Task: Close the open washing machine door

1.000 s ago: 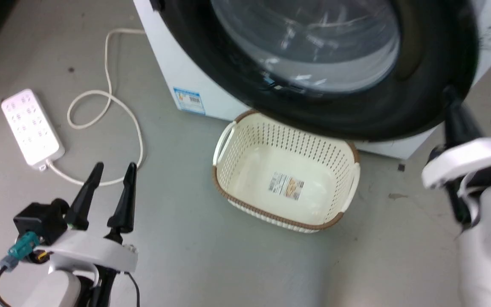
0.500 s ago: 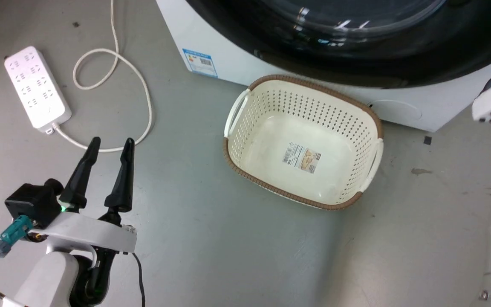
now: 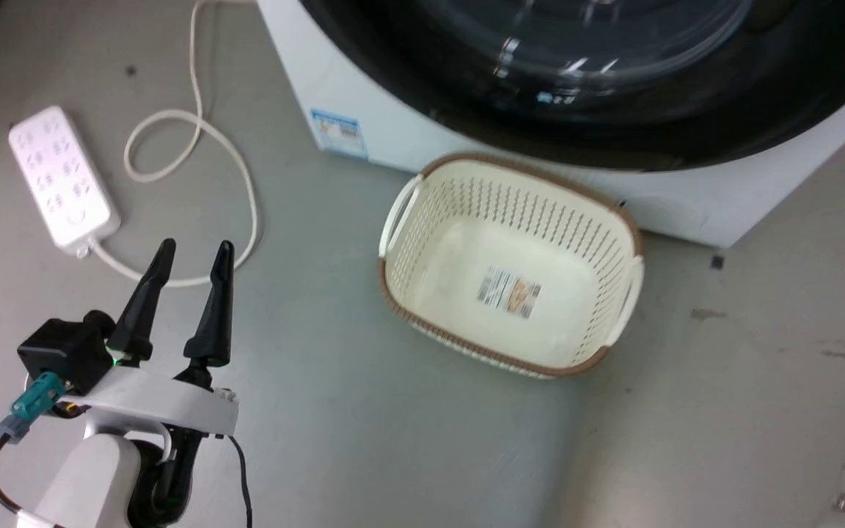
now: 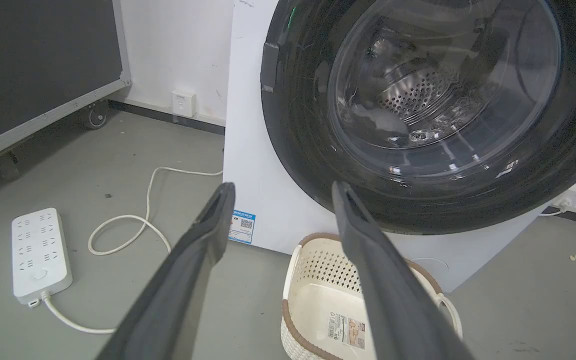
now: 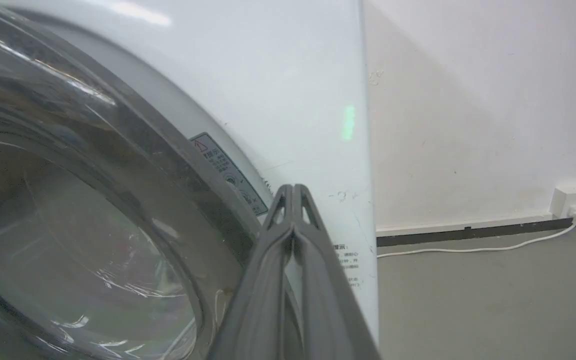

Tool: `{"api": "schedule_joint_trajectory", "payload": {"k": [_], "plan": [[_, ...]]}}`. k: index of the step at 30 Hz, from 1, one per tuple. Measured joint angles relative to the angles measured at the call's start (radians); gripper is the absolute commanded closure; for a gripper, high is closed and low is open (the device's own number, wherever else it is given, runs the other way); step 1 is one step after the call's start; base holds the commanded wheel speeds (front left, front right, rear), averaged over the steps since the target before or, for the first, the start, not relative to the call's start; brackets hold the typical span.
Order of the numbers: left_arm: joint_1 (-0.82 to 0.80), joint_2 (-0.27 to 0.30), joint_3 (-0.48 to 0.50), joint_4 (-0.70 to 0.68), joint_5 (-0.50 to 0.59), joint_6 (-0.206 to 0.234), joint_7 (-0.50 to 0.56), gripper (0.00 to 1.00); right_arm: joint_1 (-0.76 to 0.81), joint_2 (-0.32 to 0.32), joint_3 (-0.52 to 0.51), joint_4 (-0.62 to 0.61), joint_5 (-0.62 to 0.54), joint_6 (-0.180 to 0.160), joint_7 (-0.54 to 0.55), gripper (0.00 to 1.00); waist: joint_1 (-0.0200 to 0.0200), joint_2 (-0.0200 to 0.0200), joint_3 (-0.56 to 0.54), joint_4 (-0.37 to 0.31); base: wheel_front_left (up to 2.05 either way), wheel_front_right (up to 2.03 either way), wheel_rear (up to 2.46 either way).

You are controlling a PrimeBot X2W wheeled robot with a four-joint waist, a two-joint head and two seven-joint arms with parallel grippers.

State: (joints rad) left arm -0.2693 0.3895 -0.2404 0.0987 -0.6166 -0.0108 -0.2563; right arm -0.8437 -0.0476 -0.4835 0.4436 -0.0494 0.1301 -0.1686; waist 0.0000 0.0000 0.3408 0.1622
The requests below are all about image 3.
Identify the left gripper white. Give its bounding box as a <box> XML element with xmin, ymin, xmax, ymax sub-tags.
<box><xmin>62</xmin><ymin>238</ymin><xmax>240</xmax><ymax>439</ymax></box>

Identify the black round washing machine door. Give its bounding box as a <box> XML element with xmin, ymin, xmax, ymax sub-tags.
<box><xmin>298</xmin><ymin>0</ymin><xmax>845</xmax><ymax>174</ymax></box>

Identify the white washing machine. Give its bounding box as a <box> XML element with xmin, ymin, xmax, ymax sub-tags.
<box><xmin>257</xmin><ymin>0</ymin><xmax>845</xmax><ymax>250</ymax></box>

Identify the white power strip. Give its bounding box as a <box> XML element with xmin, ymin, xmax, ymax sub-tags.
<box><xmin>8</xmin><ymin>105</ymin><xmax>122</xmax><ymax>258</ymax></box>

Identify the blue energy label sticker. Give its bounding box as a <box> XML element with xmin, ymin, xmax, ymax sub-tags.
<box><xmin>310</xmin><ymin>108</ymin><xmax>369</xmax><ymax>162</ymax></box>

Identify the cream laundry basket brown rim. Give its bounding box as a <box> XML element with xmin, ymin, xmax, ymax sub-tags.
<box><xmin>377</xmin><ymin>152</ymin><xmax>645</xmax><ymax>380</ymax></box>

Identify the printed label sticker in basket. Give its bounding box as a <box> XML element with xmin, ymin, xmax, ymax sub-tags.
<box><xmin>475</xmin><ymin>265</ymin><xmax>543</xmax><ymax>320</ymax></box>

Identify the white power strip cord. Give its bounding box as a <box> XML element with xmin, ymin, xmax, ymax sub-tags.
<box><xmin>89</xmin><ymin>0</ymin><xmax>260</xmax><ymax>288</ymax></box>

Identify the teal cable connector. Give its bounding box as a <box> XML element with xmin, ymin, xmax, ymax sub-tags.
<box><xmin>0</xmin><ymin>371</ymin><xmax>68</xmax><ymax>444</ymax></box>

